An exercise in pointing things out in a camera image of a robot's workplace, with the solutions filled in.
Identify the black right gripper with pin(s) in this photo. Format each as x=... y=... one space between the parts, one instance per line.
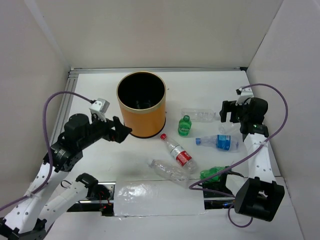
x=230 y=106

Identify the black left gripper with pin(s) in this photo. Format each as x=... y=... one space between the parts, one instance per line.
x=118 y=134

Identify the clear bottle blue label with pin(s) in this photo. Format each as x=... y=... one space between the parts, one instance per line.
x=221 y=142

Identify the small green bottle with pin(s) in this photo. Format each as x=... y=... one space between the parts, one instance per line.
x=184 y=126

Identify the clear bottle red label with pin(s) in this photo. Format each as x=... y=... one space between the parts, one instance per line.
x=181 y=156

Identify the crushed green plastic bottle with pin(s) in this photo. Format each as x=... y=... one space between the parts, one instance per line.
x=214 y=170

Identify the crushed clear plastic bottle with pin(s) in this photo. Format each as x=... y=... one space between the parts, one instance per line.
x=169 y=172

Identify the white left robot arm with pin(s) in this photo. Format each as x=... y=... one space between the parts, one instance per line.
x=33 y=215

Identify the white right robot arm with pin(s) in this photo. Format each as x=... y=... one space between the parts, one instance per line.
x=260 y=196

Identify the orange cylindrical bin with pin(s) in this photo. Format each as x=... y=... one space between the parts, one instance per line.
x=142 y=100

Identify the small crumpled clear bottle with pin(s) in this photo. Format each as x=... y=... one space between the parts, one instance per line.
x=228 y=128

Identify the clear bottle without label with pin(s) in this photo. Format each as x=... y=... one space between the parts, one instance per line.
x=201 y=115

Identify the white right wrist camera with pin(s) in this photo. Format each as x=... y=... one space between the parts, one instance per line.
x=244 y=94

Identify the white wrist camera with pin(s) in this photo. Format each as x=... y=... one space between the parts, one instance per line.
x=98 y=109
x=244 y=94

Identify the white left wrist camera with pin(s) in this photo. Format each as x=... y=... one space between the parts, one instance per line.
x=98 y=109

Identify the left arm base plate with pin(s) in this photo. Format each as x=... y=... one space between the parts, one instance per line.
x=101 y=201

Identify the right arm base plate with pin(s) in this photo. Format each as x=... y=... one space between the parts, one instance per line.
x=213 y=201

